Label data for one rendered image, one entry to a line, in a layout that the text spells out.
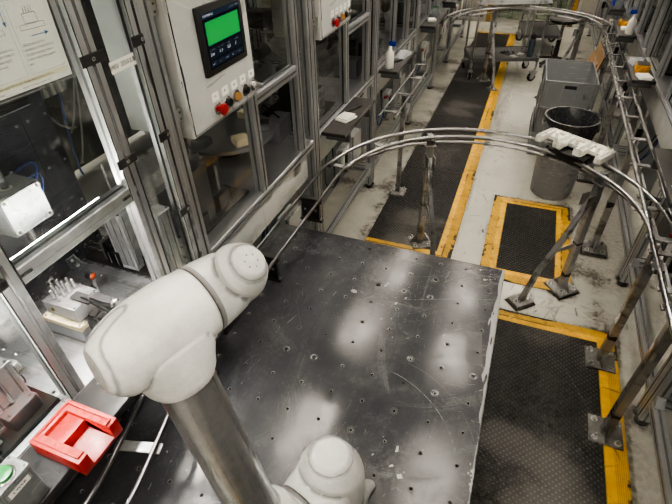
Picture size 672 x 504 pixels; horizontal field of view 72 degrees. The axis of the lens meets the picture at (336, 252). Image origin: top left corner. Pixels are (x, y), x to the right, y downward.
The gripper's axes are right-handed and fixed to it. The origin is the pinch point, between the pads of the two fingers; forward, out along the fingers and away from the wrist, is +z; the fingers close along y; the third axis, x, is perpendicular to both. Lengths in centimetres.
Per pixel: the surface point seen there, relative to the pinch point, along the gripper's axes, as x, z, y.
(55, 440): 35.2, -23.1, -3.8
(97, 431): 28.4, -27.5, -8.3
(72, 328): 6.5, 0.4, -4.3
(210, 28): -64, -15, 64
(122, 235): -25.0, 5.0, 6.8
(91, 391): 19.3, -16.6, -9.4
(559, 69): -409, -140, -38
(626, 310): -123, -178, -57
